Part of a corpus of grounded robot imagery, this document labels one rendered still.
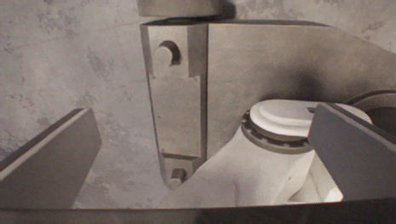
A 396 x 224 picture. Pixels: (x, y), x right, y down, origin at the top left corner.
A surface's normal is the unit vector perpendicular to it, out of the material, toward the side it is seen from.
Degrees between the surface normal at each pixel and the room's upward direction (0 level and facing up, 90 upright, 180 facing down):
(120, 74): 0
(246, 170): 90
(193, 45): 45
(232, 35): 0
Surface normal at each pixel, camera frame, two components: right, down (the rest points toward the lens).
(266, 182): -0.01, -0.87
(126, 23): -0.18, 0.49
